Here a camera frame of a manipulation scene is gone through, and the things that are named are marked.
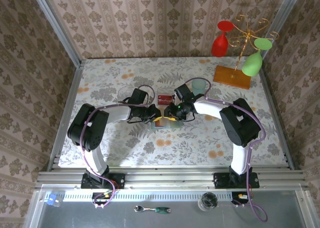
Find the clear drinking glass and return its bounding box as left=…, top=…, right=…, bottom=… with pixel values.
left=117, top=86, right=133, bottom=104

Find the frosted green cup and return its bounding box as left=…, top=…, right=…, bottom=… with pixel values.
left=191, top=79, right=208, bottom=95

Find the floral tablecloth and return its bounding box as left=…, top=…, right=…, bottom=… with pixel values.
left=57, top=57, right=288, bottom=167

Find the gold glass rack wooden base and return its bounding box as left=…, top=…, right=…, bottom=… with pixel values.
left=213, top=14, right=280, bottom=90

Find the red wine glass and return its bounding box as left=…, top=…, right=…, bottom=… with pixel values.
left=211, top=21, right=236, bottom=58

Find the green wine glass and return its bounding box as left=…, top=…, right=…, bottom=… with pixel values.
left=241, top=37, right=273, bottom=77

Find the clear glass jar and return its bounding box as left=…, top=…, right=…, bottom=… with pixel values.
left=197, top=191, right=219, bottom=212

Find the blue clear plastic connector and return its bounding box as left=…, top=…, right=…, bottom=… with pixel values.
left=45, top=193, right=64, bottom=208

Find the left camera thin black cable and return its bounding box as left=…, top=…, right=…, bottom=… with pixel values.
left=117, top=97, right=144, bottom=125

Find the aluminium profile frame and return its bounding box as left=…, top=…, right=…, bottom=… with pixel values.
left=22, top=0, right=313, bottom=228

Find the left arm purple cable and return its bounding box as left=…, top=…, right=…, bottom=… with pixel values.
left=83, top=84, right=156, bottom=210

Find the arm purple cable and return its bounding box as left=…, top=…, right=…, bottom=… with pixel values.
left=83, top=84, right=156, bottom=210
left=181, top=77, right=269, bottom=222

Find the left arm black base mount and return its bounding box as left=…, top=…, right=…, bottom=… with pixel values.
left=81, top=172, right=126, bottom=190

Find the slotted white cable duct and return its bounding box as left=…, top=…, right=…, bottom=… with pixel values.
left=44, top=191, right=249, bottom=202

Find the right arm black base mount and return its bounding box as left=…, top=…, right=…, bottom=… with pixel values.
left=213, top=172, right=260, bottom=189

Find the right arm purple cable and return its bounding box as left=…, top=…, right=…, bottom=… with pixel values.
left=181, top=77, right=269, bottom=222

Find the ratchet wrench green black handle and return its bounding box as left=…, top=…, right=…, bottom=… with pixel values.
left=133, top=204, right=172, bottom=214

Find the grey metal base plate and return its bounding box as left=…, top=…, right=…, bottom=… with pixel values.
left=37, top=187, right=308, bottom=228

